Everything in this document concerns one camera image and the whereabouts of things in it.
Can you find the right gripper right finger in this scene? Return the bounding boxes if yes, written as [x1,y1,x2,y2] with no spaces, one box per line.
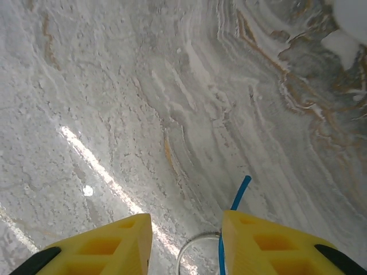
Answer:
[222,210,367,275]

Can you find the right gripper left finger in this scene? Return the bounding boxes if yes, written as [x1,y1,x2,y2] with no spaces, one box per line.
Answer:
[8,213,153,275]

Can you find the blue cable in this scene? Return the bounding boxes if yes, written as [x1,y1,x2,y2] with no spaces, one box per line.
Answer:
[217,175,252,275]

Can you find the white plastic basket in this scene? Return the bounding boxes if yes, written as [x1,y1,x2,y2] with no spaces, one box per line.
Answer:
[320,0,367,71]

